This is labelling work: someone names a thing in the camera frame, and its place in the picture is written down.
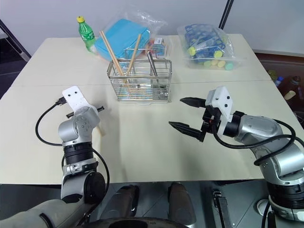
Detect black folding frame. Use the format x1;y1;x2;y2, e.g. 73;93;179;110
0;19;32;62

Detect black bar on floor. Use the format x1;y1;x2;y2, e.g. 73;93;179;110
212;189;229;228

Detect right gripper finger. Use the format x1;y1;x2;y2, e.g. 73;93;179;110
168;121;206;143
179;96;208;110

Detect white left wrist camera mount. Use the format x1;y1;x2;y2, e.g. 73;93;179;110
62;85;97;117

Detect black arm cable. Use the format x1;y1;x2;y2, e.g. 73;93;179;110
212;117;297;166
35;96;110;205

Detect small colourful carton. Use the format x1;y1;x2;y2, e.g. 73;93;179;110
144;37;167;59

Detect white rack drip tray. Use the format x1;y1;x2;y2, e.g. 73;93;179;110
118;99;172;106

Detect light blue flat box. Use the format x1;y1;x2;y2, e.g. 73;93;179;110
94;19;151;59

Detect dark rounded shape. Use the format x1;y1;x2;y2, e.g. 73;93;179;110
102;185;140;220
167;182;196;226

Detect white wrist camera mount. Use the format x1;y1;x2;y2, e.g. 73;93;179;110
62;85;97;117
205;85;235;136

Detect blue tube racks stack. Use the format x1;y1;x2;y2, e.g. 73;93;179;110
184;23;226;65

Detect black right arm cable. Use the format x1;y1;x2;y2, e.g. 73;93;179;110
212;117;297;166

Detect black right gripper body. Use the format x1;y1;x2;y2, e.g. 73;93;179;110
201;105;223;133

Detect clear bag with blue box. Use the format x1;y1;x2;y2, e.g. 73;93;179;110
91;9;171;65

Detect clear tube yellow cap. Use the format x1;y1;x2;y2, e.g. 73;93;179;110
212;42;226;59
187;38;214;57

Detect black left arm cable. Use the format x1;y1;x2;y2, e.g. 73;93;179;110
35;96;110;205

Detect metal wire cutlery rack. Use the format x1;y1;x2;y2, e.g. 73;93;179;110
106;47;173;103

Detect white sneaker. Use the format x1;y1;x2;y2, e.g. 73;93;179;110
256;199;271;216

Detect black stand poles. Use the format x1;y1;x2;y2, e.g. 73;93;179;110
218;0;235;29

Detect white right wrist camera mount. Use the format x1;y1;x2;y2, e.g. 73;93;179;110
205;85;235;136

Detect clear bag with tube racks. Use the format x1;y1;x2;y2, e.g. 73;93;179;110
177;23;245;72

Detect green soda bottle yellow cap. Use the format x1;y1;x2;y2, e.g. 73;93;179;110
76;15;95;53

